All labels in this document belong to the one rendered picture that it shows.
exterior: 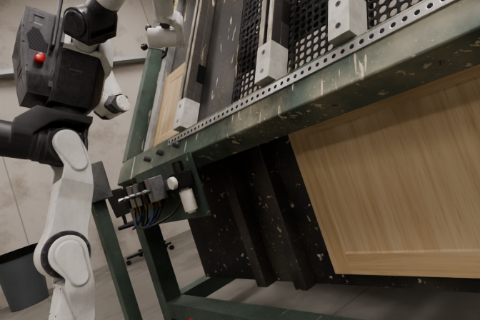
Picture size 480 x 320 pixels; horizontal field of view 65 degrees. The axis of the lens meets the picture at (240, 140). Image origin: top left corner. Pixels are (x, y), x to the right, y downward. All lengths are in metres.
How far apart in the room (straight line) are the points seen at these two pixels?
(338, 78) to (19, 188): 4.72
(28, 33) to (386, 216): 1.24
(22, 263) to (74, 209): 3.27
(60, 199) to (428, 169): 1.08
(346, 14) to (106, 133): 4.83
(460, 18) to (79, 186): 1.12
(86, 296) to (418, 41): 1.13
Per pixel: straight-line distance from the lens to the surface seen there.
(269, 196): 1.40
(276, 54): 1.12
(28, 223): 5.25
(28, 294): 4.63
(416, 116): 1.07
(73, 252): 1.27
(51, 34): 1.44
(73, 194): 1.33
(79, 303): 1.32
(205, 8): 1.78
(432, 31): 0.80
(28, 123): 1.34
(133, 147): 2.03
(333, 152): 1.22
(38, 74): 1.36
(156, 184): 1.45
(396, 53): 0.82
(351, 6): 0.96
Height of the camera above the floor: 0.72
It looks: 3 degrees up
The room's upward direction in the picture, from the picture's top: 19 degrees counter-clockwise
